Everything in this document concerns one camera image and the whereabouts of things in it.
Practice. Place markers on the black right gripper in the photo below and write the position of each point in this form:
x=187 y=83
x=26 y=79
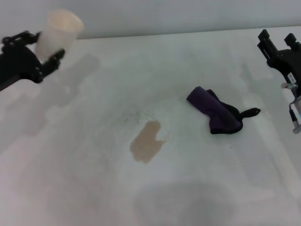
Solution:
x=285 y=62

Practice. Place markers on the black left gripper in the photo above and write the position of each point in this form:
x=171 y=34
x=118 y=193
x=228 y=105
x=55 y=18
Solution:
x=18 y=63

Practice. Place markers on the white paper cup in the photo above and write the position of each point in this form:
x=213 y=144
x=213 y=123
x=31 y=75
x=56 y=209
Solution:
x=57 y=35

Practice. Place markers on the purple rag with black trim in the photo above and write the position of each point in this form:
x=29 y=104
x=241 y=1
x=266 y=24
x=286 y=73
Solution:
x=212 y=106

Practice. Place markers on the brown water stain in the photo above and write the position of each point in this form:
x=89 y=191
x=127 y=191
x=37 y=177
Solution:
x=145 y=143

